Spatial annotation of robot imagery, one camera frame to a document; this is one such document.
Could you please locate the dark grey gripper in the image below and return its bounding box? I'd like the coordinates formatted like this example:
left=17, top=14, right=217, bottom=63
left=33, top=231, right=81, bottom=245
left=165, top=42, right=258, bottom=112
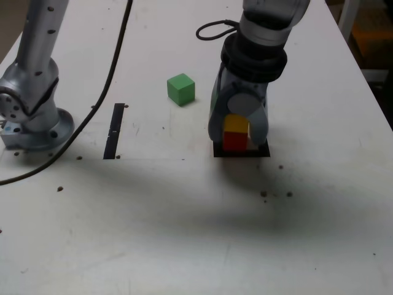
left=208, top=63, right=271, bottom=145

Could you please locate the yellow cube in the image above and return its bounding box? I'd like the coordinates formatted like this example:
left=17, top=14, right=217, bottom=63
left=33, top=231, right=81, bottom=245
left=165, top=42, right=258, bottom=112
left=223, top=114, right=250, bottom=134

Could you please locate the red cube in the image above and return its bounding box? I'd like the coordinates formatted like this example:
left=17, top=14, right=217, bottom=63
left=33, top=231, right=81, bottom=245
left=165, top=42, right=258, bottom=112
left=222, top=131, right=249, bottom=152

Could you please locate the green cube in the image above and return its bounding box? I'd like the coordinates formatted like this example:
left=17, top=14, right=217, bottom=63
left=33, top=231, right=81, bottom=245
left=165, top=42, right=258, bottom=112
left=166, top=73, right=196, bottom=107

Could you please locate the black tape square outline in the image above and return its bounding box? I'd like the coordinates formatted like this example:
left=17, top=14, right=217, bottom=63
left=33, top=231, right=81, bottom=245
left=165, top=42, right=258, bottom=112
left=212, top=138, right=271, bottom=159

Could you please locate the black tape strip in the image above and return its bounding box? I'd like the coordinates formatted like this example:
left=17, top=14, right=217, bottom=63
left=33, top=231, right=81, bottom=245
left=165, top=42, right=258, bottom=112
left=103, top=103, right=126, bottom=160

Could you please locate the yellow-brown box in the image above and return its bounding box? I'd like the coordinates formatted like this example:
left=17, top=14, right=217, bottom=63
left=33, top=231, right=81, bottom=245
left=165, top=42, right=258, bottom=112
left=352, top=17, right=393, bottom=64

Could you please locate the white metal frame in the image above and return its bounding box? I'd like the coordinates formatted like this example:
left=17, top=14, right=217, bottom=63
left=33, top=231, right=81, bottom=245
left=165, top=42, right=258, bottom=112
left=337, top=0, right=390, bottom=83

